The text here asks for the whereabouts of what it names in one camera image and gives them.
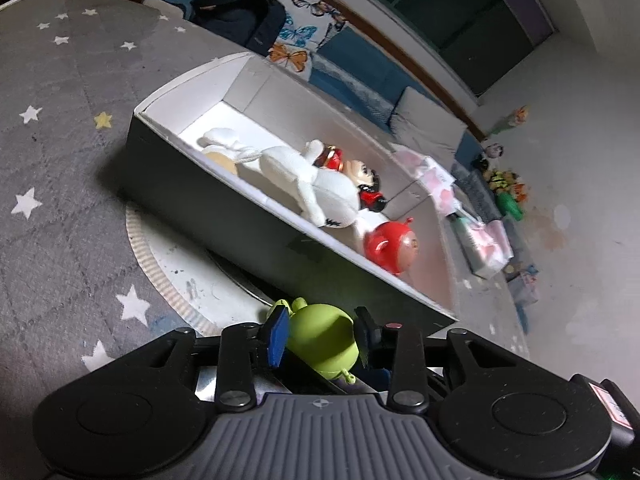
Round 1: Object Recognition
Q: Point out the grey star pattern tablecloth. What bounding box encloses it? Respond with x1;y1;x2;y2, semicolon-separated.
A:
1;0;238;479

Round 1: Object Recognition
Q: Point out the dark window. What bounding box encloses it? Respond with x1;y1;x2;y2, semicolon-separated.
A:
374;0;554;96

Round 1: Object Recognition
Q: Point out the butterfly print pillow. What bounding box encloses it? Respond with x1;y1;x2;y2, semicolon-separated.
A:
267;0;346;81

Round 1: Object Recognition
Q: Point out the pink white wipes pack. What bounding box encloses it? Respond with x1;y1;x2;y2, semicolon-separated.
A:
449;214;514;280

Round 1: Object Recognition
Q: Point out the green toy ring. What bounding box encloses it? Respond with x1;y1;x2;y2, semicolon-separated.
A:
496;192;525;224

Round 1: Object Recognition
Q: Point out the white plush rabbit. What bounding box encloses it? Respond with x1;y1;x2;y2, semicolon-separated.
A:
198;128;360;229

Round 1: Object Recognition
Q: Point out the grey cushion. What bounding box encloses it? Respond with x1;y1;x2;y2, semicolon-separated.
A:
388;87;466;167

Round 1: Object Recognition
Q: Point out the blue sofa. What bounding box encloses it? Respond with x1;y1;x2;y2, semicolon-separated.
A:
142;0;542;334

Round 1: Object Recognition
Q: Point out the panda plush toy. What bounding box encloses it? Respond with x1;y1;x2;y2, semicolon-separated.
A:
471;143;504;174

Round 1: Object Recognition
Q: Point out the pink plastic bag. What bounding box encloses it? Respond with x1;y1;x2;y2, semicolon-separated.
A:
390;143;461;217

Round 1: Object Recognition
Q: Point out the round white paper plate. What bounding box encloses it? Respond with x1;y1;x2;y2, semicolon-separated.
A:
125;202;273;337

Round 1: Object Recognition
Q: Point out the white grey cardboard box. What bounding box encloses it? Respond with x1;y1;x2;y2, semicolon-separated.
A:
124;52;457;334

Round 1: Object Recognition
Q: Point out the dark blue backpack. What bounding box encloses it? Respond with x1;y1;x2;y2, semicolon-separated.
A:
189;0;286;56

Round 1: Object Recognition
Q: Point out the green round toy figure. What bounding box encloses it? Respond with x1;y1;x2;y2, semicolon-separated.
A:
268;297;359;385

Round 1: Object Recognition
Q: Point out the red dress doll figure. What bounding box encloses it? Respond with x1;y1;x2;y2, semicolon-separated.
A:
314;145;387;212

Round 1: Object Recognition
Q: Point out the orange flower wall decoration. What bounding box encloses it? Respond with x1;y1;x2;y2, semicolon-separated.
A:
487;105;529;136

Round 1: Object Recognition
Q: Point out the clear plastic toy bin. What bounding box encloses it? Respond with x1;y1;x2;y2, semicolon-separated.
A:
503;240;539;308

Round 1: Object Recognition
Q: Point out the red round toy figure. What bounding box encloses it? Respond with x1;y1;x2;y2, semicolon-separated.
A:
363;217;419;275

